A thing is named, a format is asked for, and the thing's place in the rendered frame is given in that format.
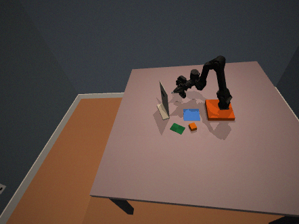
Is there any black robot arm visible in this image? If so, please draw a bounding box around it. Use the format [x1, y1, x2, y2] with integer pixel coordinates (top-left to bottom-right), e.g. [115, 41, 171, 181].
[190, 55, 232, 110]

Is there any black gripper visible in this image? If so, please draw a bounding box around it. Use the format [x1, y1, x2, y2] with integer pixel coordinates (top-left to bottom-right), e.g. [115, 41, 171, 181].
[174, 76, 193, 99]

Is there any blue square mat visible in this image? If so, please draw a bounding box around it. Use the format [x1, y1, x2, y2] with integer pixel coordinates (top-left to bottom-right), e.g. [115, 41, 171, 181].
[183, 109, 200, 120]

